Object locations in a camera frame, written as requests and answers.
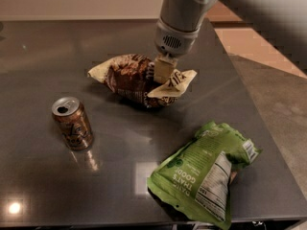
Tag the green rice chip bag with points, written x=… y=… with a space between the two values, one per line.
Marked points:
x=195 y=179

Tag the brown soda can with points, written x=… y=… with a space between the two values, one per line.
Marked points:
x=70 y=116

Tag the brown chip bag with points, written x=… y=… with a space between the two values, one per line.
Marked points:
x=132 y=77

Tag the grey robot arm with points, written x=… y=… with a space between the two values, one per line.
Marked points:
x=283 y=23

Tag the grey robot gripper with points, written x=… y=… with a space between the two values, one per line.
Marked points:
x=175 y=41

